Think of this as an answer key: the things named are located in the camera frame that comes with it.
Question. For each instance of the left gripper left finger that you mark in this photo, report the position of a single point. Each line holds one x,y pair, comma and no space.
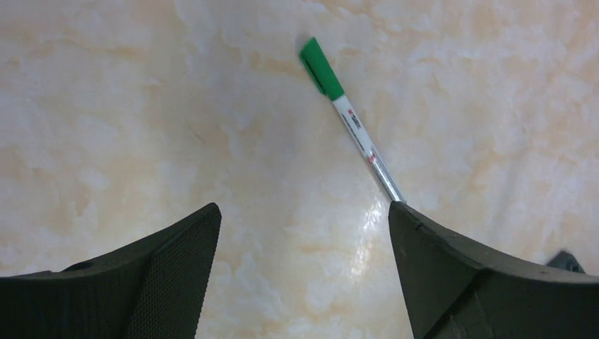
151,288

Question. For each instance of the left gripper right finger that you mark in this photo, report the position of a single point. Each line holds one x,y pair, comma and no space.
456,287

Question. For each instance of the green capped whiteboard marker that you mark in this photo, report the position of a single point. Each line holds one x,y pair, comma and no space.
320,71

